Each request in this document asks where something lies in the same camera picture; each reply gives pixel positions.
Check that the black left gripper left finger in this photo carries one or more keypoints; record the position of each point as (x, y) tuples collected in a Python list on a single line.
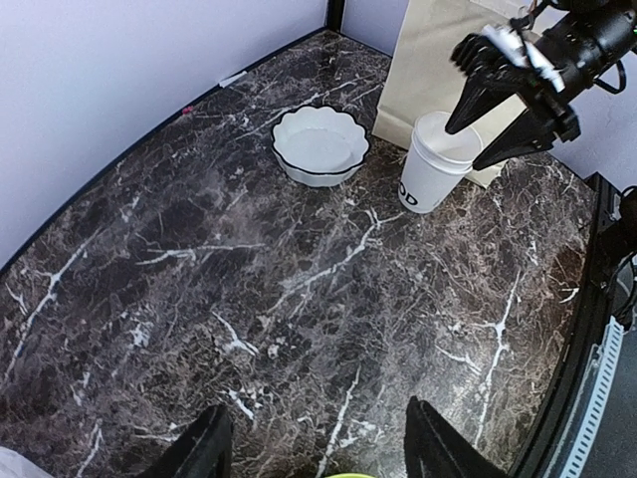
[(204, 449)]

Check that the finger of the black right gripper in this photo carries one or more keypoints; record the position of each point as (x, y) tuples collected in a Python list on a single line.
[(525, 135), (483, 93)]

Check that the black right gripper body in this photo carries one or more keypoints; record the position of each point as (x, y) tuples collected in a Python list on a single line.
[(582, 50)]

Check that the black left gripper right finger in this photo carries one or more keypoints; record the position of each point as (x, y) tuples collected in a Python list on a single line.
[(434, 448)]

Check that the white paper coffee cup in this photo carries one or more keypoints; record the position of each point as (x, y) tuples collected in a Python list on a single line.
[(436, 162)]

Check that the brown paper takeout bag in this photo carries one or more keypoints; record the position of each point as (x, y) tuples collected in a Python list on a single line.
[(421, 78)]

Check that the lime green bowl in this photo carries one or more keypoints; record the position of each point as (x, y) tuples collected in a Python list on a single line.
[(350, 475)]

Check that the white scalloped ceramic bowl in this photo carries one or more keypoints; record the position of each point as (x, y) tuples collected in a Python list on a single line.
[(319, 147)]

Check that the black corner frame post left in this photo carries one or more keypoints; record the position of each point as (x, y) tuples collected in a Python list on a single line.
[(334, 15)]

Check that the white slotted cable duct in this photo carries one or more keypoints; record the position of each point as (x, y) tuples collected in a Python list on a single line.
[(584, 422)]

